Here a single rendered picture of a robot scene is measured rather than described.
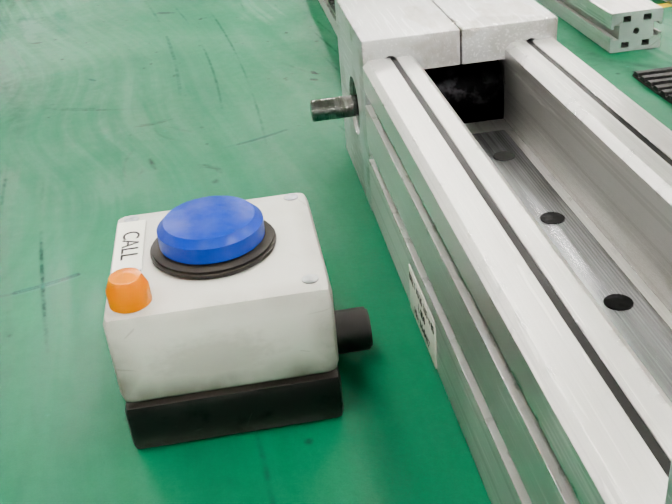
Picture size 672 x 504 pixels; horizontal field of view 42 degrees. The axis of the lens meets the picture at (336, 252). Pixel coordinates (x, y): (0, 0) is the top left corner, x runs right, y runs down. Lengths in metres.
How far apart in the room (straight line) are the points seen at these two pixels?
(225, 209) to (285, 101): 0.32
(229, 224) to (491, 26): 0.19
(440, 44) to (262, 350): 0.20
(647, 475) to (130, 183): 0.41
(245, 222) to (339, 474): 0.10
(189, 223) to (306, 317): 0.06
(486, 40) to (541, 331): 0.24
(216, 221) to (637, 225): 0.15
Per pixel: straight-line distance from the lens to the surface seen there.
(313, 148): 0.56
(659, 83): 0.64
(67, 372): 0.39
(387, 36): 0.44
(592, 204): 0.37
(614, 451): 0.21
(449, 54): 0.45
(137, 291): 0.31
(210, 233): 0.32
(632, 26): 0.71
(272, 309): 0.31
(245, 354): 0.32
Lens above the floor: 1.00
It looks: 30 degrees down
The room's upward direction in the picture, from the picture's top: 5 degrees counter-clockwise
